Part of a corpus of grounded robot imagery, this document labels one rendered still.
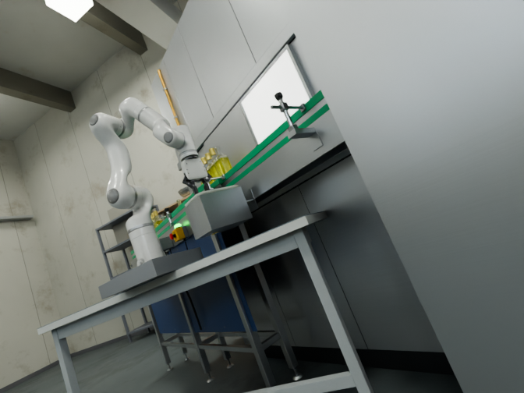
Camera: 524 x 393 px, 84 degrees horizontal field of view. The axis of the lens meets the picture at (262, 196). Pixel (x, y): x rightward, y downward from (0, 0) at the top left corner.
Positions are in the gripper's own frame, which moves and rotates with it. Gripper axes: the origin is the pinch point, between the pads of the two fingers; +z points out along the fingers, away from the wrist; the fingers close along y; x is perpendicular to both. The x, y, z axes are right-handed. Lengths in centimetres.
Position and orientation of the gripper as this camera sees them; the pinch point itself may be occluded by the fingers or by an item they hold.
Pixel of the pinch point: (201, 190)
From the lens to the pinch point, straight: 134.5
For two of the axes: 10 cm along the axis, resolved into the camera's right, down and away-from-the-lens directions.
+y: -7.7, 2.1, -6.0
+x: 5.2, -3.3, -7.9
